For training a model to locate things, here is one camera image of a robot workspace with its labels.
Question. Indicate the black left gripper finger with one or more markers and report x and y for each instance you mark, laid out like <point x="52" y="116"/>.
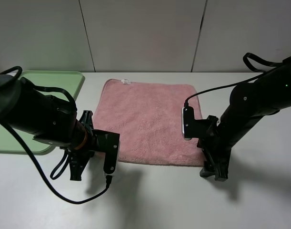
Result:
<point x="76" y="170"/>

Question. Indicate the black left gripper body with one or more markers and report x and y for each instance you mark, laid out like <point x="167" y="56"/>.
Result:
<point x="84" y="140"/>

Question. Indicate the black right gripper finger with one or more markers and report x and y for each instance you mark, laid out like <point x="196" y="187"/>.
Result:
<point x="208" y="170"/>
<point x="221" y="171"/>

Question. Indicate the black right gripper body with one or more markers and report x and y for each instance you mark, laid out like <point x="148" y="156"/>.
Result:
<point x="215" y="139"/>

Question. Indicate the pink fluffy towel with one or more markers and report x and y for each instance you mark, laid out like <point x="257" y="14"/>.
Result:
<point x="148" y="118"/>

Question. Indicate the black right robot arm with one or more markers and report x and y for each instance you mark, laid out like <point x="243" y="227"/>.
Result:
<point x="249" y="103"/>

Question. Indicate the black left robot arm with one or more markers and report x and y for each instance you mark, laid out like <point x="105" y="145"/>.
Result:
<point x="49" y="114"/>

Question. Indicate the green plastic tray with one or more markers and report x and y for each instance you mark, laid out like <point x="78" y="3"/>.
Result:
<point x="70" y="81"/>

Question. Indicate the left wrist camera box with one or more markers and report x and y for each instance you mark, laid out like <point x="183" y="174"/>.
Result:
<point x="111" y="153"/>

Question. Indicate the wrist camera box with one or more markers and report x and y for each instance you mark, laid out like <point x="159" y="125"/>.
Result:
<point x="111" y="153"/>
<point x="188" y="123"/>

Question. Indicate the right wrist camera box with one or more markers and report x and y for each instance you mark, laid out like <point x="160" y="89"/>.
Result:
<point x="188" y="123"/>

